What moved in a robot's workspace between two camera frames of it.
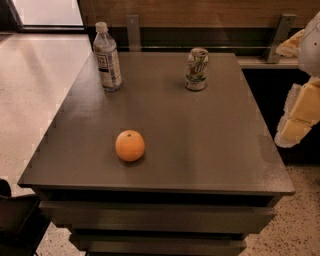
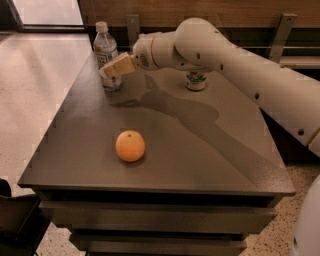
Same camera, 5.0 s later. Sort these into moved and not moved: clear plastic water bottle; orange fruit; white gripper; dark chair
Moved: white gripper
Not moved: orange fruit; clear plastic water bottle; dark chair
